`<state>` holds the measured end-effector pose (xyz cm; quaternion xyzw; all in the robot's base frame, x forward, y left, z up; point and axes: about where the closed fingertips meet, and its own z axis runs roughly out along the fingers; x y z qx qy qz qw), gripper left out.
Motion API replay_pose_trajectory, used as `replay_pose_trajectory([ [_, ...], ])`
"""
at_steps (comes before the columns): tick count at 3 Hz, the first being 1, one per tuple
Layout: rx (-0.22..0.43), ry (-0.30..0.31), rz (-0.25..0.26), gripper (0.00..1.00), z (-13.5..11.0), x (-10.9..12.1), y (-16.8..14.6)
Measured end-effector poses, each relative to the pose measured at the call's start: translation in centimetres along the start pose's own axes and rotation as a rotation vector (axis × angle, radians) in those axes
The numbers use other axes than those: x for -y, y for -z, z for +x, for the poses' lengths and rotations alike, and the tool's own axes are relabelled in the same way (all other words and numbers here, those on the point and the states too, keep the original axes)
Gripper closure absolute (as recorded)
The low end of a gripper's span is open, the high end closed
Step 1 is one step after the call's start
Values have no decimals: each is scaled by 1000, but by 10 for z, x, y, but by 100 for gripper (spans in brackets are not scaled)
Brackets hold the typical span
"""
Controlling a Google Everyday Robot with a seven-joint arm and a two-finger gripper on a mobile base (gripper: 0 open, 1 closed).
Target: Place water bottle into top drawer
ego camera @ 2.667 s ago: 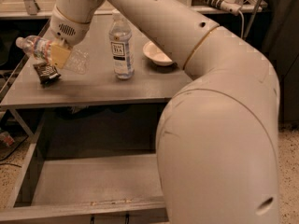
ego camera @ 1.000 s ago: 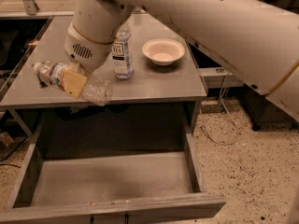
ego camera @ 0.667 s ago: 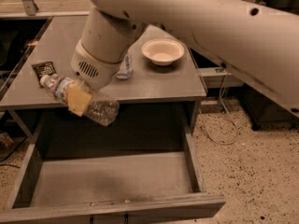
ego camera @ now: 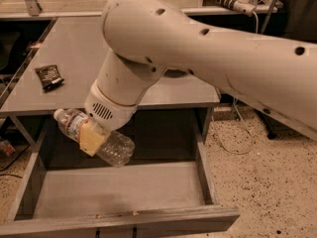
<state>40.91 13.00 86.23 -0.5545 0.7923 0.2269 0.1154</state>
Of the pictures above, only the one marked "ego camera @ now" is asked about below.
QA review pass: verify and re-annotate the black cable on floor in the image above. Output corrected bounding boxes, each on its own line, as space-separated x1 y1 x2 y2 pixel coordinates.
0 144 31 179

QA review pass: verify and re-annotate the grey back shelf rail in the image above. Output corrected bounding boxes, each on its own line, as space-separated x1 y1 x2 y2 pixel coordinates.
0 0 285 20

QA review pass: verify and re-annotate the white cable on floor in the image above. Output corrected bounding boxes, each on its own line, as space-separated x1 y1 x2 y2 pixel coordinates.
211 10 262 156

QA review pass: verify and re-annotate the white device with coiled cord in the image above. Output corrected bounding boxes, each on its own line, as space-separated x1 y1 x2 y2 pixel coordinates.
214 0 256 17

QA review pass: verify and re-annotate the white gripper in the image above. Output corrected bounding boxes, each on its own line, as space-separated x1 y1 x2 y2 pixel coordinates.
79 81 137 157

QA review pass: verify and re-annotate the clear water bottle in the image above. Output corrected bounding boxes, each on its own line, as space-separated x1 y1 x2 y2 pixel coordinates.
53 109 135 167

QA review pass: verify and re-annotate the black snack packet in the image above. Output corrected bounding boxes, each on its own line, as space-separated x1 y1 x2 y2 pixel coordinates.
35 64 64 90

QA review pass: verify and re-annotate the grey cabinet desk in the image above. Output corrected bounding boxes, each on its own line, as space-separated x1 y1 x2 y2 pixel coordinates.
1 17 219 145

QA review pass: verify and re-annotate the grey open top drawer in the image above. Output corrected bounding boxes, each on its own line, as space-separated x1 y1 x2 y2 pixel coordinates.
0 110 240 238

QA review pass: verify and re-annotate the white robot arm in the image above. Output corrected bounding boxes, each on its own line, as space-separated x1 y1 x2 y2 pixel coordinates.
84 0 317 139

